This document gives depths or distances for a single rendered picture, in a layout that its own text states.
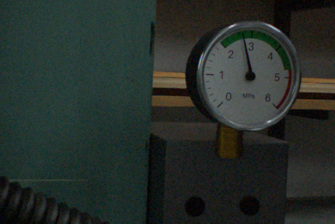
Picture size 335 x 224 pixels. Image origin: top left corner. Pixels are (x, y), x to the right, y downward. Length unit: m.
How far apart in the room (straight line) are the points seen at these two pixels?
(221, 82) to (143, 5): 0.08
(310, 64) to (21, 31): 3.15
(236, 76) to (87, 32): 0.10
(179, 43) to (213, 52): 2.81
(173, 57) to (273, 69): 2.79
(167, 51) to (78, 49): 2.75
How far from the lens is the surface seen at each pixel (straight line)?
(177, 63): 3.19
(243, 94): 0.38
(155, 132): 0.44
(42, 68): 0.42
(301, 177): 3.56
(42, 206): 0.32
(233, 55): 0.38
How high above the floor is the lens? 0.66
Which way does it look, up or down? 3 degrees down
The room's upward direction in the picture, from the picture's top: 3 degrees clockwise
